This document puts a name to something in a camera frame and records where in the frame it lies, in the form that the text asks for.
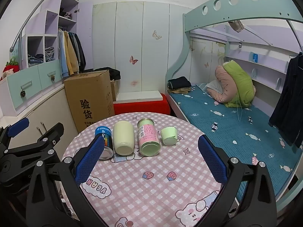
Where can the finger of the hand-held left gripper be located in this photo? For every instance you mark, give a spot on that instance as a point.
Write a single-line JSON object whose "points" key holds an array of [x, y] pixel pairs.
{"points": [[17, 125], [55, 132]]}

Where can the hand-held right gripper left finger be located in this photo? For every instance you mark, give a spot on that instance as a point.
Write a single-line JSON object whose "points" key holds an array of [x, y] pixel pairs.
{"points": [[89, 159]]}

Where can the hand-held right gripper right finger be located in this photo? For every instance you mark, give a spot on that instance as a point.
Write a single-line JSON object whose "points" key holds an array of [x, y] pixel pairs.
{"points": [[211, 160]]}

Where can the cream cup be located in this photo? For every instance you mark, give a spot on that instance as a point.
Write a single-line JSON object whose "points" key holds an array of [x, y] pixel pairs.
{"points": [[123, 137]]}

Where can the small green cup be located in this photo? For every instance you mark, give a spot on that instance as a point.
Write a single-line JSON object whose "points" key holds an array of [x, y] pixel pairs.
{"points": [[168, 136]]}

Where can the pink and green cup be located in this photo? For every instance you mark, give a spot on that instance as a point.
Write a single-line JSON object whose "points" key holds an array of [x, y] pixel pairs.
{"points": [[149, 138]]}

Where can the beige low cabinet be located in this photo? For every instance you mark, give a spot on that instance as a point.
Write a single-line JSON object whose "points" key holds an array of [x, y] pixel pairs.
{"points": [[30, 114]]}

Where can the blue metal can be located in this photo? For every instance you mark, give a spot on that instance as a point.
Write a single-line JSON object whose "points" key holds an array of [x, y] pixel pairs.
{"points": [[108, 140]]}

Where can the blue printed bed sheet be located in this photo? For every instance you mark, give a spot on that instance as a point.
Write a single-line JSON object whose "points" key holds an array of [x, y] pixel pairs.
{"points": [[224, 127]]}

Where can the large cardboard box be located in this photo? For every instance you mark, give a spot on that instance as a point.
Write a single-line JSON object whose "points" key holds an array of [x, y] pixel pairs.
{"points": [[90, 99]]}

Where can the red strawberry plush toy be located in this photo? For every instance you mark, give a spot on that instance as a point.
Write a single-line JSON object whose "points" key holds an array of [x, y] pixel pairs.
{"points": [[10, 68]]}

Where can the pink checked tablecloth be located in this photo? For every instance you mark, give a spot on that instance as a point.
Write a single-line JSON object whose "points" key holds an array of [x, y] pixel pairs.
{"points": [[151, 189]]}

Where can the folded jeans stack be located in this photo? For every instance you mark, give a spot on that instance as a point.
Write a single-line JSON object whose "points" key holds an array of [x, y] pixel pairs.
{"points": [[35, 60]]}

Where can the small cardboard box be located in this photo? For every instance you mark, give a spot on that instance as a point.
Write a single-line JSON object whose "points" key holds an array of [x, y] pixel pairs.
{"points": [[114, 89]]}

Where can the white pillow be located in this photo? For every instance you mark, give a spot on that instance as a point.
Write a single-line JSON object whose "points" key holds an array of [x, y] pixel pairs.
{"points": [[214, 86]]}

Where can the tan garment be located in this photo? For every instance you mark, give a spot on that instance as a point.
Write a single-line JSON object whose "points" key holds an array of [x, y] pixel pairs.
{"points": [[181, 91]]}

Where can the light blue hanging garment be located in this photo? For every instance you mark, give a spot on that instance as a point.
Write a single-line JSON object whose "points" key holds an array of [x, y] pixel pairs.
{"points": [[62, 56]]}

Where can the folded grey clothes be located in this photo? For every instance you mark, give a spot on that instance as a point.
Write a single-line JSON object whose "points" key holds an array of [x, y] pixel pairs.
{"points": [[49, 54]]}

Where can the yellow hanging garment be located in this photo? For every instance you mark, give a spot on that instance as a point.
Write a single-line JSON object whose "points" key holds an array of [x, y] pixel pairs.
{"points": [[70, 54]]}

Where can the white board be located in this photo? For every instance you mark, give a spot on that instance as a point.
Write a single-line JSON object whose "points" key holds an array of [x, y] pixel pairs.
{"points": [[139, 96]]}

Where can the pink and green quilt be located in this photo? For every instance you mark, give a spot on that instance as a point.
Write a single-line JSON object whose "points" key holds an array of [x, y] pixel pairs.
{"points": [[239, 82]]}

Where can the black bag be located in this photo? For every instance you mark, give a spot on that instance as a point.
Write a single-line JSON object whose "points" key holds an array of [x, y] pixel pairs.
{"points": [[114, 73]]}

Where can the dark hanging garments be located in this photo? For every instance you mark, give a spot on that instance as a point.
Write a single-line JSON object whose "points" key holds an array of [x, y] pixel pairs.
{"points": [[79, 52]]}

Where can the dark folded clothes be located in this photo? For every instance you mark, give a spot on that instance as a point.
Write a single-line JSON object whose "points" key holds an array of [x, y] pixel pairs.
{"points": [[180, 82]]}

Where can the dark hanging jacket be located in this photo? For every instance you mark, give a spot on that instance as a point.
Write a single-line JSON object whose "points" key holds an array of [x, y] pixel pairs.
{"points": [[288, 99]]}

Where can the grey metal railing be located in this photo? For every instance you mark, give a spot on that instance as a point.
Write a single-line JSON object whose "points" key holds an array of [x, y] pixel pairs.
{"points": [[26, 26]]}

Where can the purple wardrobe shelf unit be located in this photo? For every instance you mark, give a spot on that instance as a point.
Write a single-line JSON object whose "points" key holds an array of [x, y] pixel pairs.
{"points": [[52, 19]]}

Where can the small blue box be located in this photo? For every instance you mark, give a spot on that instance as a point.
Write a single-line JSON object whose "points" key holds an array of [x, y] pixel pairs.
{"points": [[255, 57]]}

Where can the clothes on shelf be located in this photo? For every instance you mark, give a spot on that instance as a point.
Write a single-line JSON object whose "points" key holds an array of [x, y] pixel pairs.
{"points": [[66, 14]]}

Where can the grey hanging pouch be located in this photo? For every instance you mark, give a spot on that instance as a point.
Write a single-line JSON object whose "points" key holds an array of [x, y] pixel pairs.
{"points": [[236, 26]]}

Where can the butterfly wall sticker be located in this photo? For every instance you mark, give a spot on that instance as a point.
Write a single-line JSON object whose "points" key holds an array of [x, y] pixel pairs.
{"points": [[133, 60], [157, 35]]}

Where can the teal bunk bed frame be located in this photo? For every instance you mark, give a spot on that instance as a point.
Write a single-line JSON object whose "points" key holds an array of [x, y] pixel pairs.
{"points": [[241, 11]]}

